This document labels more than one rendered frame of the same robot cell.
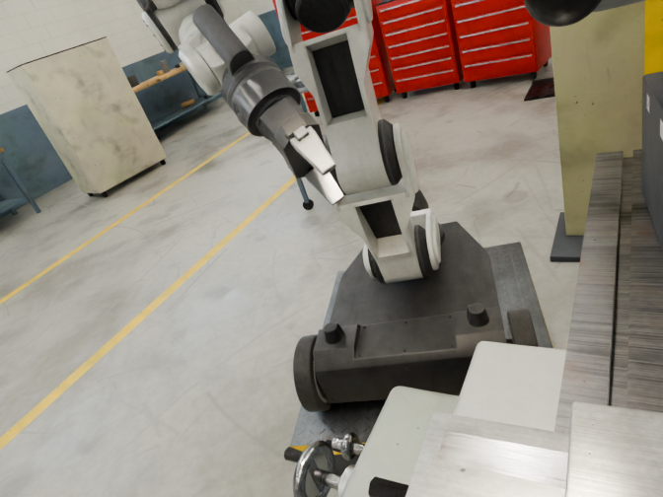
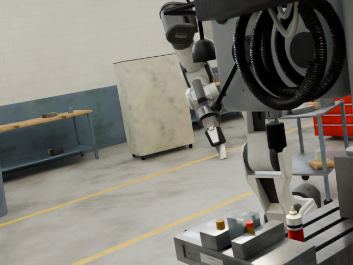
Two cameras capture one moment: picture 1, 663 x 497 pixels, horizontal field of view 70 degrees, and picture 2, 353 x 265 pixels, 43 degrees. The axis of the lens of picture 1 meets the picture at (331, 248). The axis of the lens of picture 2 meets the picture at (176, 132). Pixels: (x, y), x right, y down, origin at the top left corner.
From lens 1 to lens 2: 99 cm
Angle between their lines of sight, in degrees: 25
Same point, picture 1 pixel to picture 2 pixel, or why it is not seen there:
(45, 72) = (135, 68)
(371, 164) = (264, 156)
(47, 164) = (114, 128)
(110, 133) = (161, 116)
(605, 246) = (330, 207)
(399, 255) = (278, 214)
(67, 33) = (157, 43)
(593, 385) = not seen: hidden behind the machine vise
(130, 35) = not seen: hidden behind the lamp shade
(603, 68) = not seen: outside the picture
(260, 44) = (214, 95)
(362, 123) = (263, 136)
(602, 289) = (311, 217)
